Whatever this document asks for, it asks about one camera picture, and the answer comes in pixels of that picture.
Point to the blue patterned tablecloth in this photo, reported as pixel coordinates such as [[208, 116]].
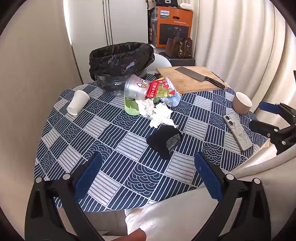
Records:
[[115, 150]]

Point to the orange cardboard box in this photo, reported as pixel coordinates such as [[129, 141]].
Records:
[[173, 23]]

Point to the white cabinet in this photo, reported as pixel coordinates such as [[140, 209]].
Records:
[[92, 23]]

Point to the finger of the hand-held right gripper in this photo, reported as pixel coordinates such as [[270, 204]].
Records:
[[269, 107], [259, 127]]

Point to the black handbag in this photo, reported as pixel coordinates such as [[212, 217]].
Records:
[[166, 2]]

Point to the black crumpled bag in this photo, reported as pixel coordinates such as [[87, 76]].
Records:
[[159, 139]]

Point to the brown ceramic bowl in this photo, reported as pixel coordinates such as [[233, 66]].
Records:
[[240, 105]]

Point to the brown handbag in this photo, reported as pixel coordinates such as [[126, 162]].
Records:
[[178, 47]]

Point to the white paper cup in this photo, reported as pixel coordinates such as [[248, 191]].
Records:
[[77, 103]]

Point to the red snack wrapper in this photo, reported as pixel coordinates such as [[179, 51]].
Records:
[[156, 89]]

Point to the clear plastic cup cartoon print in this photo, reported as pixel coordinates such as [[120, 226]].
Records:
[[134, 87]]

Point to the smartphone with butterfly case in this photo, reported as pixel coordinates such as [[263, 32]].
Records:
[[238, 132]]

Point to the person's white clothing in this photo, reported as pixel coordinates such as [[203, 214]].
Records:
[[173, 220]]

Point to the white tissue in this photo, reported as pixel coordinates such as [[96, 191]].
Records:
[[161, 115], [145, 107]]

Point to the white curtain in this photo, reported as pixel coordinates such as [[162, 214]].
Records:
[[231, 34]]

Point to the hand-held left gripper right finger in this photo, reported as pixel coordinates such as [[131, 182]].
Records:
[[208, 176]]

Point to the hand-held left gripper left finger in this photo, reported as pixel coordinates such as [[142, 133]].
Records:
[[89, 176]]

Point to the trash bin with black bag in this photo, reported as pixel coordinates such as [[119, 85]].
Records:
[[115, 58]]

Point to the white plastic pack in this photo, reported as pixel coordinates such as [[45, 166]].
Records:
[[186, 6]]

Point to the wooden cutting board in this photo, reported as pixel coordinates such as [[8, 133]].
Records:
[[175, 81]]

